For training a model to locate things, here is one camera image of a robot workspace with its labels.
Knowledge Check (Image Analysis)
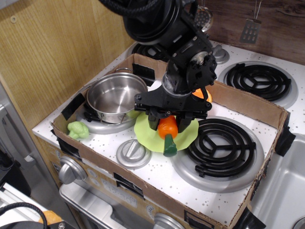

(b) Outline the black front right coil burner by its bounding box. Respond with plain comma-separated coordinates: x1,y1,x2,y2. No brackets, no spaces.
171,117,264,193

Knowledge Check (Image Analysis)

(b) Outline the silver back stove knob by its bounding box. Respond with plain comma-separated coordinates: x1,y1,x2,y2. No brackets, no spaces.
213,44,230,64

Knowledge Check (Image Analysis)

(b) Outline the silver oven knob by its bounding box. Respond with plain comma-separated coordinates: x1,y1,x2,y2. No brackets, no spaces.
153,213,184,229
59,156,88,185

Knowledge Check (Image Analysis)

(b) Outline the grey toy sink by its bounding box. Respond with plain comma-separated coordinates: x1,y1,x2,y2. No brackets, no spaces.
251,134,305,229

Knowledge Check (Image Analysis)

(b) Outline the silver lower oven knob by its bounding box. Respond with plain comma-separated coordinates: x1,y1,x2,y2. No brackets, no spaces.
153,213,184,229

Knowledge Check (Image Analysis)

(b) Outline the grey hanging slotted spatula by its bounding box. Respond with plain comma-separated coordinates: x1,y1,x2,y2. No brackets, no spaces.
239,0,262,44

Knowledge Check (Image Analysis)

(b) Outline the silver front oven knob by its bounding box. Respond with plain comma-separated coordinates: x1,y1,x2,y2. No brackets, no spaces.
59,156,88,185

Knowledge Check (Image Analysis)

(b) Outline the clear hanging strainer ladle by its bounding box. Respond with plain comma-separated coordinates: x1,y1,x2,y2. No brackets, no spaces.
195,0,214,32

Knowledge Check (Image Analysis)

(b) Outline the silver round stove knob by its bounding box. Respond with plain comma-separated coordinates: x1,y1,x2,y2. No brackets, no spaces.
116,139,152,169

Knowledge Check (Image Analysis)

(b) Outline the black cable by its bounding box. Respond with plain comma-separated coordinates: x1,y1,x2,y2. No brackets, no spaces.
0,202,50,229

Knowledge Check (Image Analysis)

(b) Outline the black back left coil burner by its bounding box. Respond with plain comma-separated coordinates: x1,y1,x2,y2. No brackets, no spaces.
127,43,168,62

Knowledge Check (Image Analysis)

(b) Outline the stainless steel pot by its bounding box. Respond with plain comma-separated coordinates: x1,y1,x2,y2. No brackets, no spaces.
87,72,148,125

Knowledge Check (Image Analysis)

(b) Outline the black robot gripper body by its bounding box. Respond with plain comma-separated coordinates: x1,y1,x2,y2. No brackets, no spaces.
134,35,217,118

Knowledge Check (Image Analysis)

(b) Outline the black back right coil burner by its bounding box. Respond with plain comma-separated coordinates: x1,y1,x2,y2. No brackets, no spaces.
218,61,298,109

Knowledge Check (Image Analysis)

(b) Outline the light green plastic plate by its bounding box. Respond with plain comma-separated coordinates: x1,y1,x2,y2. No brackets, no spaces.
134,113,199,153

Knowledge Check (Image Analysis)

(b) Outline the orange object bottom left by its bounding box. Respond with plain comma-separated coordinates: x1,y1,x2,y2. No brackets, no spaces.
43,210,62,225

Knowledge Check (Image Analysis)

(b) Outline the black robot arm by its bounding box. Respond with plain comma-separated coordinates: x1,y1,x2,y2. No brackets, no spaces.
102,0,217,133

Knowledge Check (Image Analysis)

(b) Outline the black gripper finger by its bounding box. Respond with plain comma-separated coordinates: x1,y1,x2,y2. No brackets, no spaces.
148,112,160,131
176,114,193,133

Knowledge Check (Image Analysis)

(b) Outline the silver oven door handle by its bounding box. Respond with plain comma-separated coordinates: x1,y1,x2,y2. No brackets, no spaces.
59,183,153,229

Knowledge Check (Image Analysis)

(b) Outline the orange toy carrot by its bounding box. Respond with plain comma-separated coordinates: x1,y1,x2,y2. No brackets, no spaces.
157,115,178,157

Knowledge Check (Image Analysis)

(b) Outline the green toy broccoli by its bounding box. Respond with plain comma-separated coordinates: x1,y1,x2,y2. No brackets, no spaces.
67,121,89,139

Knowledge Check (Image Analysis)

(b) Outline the orange toy pepper half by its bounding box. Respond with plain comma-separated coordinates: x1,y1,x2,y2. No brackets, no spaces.
192,88,213,104

